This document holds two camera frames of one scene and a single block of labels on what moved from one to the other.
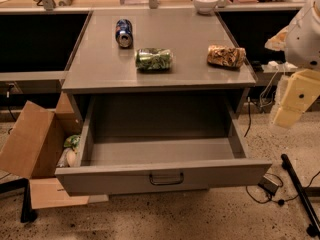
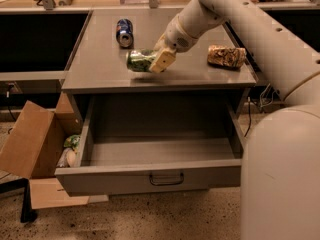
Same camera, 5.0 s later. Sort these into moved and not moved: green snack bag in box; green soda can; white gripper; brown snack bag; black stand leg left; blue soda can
Moved: white gripper; green soda can
Not moved: brown snack bag; blue soda can; black stand leg left; green snack bag in box
